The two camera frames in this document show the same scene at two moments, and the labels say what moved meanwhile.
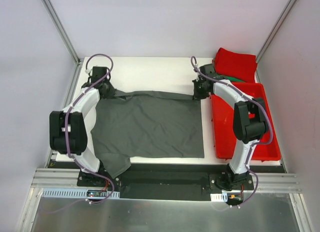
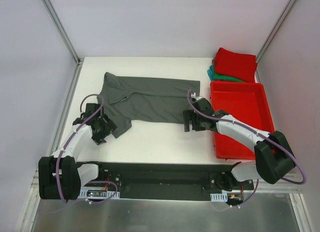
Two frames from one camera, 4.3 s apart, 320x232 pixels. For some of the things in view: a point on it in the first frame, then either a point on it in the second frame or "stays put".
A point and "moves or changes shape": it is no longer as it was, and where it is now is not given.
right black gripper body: x=198 y=91 -> x=194 y=120
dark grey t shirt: x=139 y=124 moves or changes shape
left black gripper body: x=110 y=92 -> x=105 y=130
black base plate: x=168 y=181 stays put
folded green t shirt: x=232 y=79 stays put
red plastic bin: x=226 y=142 stays put
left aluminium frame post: x=79 y=61 stays put
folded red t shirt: x=239 y=65 stays put
